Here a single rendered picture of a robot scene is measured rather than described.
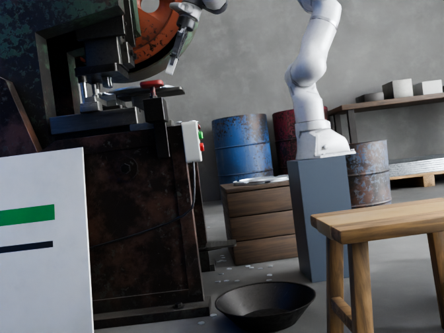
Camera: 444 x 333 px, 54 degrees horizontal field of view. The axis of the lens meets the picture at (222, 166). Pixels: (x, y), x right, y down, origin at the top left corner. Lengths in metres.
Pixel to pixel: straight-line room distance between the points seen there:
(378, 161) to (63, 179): 1.55
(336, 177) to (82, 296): 0.96
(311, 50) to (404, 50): 3.89
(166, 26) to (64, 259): 1.17
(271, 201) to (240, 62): 3.29
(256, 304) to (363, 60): 4.19
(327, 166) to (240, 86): 3.51
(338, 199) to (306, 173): 0.15
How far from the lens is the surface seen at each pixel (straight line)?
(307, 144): 1.65
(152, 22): 2.19
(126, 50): 1.74
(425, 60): 5.58
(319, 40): 1.72
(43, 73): 1.69
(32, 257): 1.51
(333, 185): 1.64
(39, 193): 1.52
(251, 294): 1.48
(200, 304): 1.49
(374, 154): 2.35
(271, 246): 2.02
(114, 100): 1.69
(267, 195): 1.98
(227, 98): 5.04
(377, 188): 2.37
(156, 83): 1.37
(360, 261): 0.94
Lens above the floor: 0.50
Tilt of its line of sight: 1 degrees down
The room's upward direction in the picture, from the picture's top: 7 degrees counter-clockwise
